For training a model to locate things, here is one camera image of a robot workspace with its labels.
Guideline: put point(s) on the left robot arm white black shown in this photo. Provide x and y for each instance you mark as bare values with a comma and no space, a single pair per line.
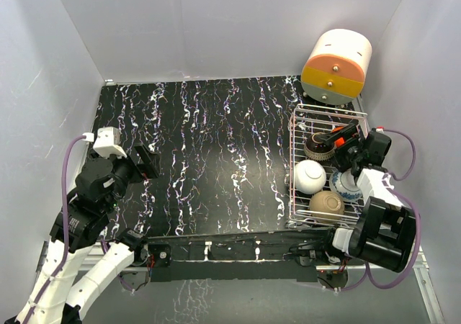
57,297

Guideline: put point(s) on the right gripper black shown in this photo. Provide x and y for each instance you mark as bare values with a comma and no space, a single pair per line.
338,155

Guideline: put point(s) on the blue white patterned bowl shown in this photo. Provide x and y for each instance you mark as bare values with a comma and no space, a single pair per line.
344,185

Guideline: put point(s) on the round pastel drawer cabinet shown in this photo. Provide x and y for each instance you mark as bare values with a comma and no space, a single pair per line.
336,69

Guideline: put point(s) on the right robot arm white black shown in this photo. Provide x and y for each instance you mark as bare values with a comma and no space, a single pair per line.
386,229

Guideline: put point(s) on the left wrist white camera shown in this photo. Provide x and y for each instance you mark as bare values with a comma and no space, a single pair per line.
107,143

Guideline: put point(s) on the white wire dish rack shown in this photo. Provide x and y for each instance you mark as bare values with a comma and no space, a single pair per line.
306,120

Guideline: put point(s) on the brown bowl cream interior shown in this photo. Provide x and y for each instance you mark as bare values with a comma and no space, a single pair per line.
316,150

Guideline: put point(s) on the black glossy bowl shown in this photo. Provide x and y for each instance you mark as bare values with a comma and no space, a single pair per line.
327,206

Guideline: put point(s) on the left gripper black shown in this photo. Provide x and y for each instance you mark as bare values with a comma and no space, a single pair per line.
150,165

